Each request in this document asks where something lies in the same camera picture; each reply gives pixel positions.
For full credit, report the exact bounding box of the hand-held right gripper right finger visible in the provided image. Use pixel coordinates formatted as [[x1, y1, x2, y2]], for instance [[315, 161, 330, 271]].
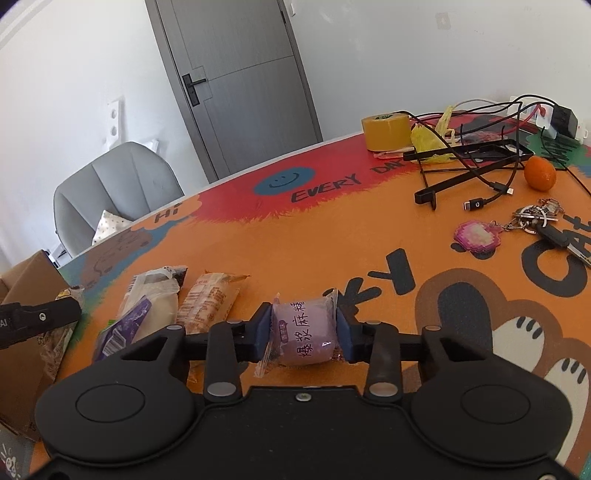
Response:
[[336, 305, 498, 400]]

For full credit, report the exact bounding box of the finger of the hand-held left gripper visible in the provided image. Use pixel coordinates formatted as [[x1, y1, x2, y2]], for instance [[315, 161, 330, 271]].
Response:
[[10, 298, 83, 345]]

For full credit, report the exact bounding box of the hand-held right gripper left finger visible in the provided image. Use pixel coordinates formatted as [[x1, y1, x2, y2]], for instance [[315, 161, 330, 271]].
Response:
[[120, 302, 273, 401]]

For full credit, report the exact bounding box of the clear green-edged cracker packet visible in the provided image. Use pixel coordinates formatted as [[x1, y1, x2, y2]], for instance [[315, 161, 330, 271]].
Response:
[[39, 285, 85, 380]]

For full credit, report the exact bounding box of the lilac snack packet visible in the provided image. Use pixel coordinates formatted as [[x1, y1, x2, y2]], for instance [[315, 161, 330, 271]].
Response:
[[256, 290, 345, 377]]

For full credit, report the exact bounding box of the brown cardboard box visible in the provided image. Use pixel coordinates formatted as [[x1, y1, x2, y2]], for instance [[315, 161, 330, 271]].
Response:
[[0, 250, 86, 442]]

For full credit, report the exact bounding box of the orange biscuit packet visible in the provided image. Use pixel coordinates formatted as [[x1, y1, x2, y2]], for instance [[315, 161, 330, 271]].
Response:
[[176, 272, 250, 336]]

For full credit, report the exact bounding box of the long purple snack packet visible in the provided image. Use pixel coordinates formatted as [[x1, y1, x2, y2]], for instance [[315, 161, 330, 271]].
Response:
[[92, 295, 153, 363]]

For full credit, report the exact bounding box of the orange cat printed table mat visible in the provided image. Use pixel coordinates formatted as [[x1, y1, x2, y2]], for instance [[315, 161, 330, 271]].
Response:
[[54, 108, 591, 480]]

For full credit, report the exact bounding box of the white dotted cushion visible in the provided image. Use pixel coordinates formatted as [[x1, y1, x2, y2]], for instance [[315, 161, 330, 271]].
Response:
[[91, 209, 133, 247]]

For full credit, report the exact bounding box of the clear white green snack packet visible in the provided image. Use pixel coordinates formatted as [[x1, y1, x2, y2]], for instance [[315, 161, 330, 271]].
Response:
[[115, 265, 189, 339]]

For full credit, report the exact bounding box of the grey chair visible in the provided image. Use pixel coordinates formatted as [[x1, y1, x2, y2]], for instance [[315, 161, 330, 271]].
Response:
[[52, 141, 186, 260]]

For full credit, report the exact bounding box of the black folding stand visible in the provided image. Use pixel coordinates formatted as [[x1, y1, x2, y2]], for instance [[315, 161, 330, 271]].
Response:
[[402, 143, 537, 211]]

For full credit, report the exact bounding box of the yellow tape roll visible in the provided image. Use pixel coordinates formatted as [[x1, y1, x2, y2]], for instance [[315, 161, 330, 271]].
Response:
[[361, 111, 413, 152]]

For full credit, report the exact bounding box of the white foam board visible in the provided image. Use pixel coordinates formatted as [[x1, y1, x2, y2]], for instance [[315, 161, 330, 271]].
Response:
[[103, 93, 160, 154]]

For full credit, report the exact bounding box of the yellow plastic bag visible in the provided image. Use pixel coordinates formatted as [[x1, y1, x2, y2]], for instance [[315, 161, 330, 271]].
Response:
[[409, 106, 456, 165]]

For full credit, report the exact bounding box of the bunch of keys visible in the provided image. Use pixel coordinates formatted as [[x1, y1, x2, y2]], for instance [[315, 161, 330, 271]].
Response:
[[503, 198, 591, 269]]

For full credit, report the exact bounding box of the grey door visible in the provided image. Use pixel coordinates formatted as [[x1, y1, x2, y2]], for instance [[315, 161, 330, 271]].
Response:
[[145, 0, 324, 185]]

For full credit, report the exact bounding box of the orange tangerine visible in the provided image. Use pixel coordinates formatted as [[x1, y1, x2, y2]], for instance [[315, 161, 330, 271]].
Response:
[[523, 155, 557, 192]]

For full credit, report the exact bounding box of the white power strip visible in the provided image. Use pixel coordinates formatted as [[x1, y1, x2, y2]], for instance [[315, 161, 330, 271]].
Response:
[[507, 99, 590, 140]]

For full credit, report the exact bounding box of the black charger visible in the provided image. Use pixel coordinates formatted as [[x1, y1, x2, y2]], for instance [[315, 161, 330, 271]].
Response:
[[548, 103, 581, 138]]

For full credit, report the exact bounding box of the pink pixel keychain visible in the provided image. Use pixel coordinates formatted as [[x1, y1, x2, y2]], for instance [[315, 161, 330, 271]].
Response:
[[454, 220, 504, 253]]

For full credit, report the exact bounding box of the black door handle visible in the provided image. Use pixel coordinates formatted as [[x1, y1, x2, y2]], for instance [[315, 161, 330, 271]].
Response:
[[181, 72, 208, 107]]

